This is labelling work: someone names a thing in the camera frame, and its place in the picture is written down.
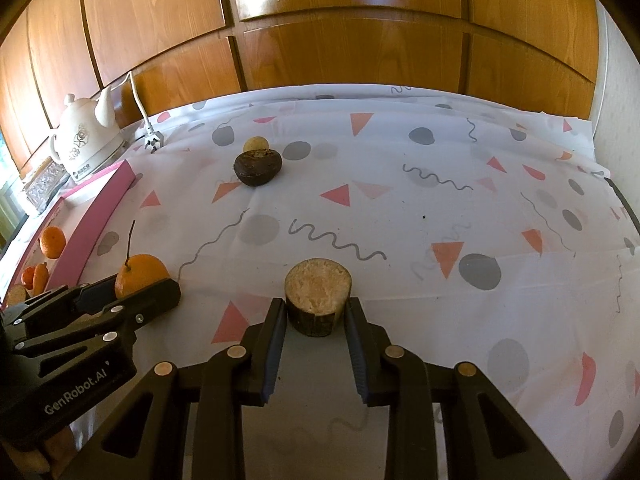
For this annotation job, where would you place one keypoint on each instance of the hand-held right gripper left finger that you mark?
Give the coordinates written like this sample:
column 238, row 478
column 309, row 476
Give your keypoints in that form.
column 272, row 355

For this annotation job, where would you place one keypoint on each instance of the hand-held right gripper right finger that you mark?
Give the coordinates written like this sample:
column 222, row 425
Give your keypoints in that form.
column 357, row 355

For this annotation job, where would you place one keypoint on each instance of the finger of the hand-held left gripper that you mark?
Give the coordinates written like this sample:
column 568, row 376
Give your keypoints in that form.
column 97, row 292
column 150, row 300

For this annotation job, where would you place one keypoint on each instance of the orange with long stem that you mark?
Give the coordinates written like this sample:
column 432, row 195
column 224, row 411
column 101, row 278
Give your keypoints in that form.
column 140, row 272

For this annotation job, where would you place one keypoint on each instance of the orange carrot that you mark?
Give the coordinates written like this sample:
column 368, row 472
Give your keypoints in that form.
column 40, row 280

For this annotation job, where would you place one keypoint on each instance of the stemless orange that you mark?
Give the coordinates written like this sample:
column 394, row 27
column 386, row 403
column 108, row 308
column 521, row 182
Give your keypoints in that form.
column 52, row 241

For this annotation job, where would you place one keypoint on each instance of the red tomato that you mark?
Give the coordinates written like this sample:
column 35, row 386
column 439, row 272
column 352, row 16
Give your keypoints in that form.
column 27, row 276

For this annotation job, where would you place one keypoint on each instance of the pink shallow tray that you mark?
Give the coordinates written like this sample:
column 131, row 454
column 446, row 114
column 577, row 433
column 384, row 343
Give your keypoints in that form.
column 95, row 220

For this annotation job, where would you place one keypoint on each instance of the sugarcane piece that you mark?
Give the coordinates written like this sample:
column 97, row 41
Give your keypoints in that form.
column 17, row 294
column 317, row 285

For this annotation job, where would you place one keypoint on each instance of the person's left hand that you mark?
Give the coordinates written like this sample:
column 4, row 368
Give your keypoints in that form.
column 35, row 460

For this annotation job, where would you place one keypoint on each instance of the clear glass container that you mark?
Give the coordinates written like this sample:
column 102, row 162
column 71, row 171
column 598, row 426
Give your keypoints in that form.
column 45, row 182

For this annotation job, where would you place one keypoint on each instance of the white ceramic kettle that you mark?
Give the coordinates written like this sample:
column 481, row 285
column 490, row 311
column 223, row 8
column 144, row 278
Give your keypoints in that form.
column 82, row 145

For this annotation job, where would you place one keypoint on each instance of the small dark brown fruit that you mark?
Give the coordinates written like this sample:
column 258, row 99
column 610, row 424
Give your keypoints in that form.
column 257, row 167

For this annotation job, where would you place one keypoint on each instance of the tan longan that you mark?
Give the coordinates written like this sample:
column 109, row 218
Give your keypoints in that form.
column 255, row 142

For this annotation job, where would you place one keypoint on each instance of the wooden panelled cabinet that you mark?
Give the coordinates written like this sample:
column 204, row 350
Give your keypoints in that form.
column 350, row 25

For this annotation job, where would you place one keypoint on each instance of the window frame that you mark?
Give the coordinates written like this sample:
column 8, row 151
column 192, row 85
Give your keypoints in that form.
column 7, row 210

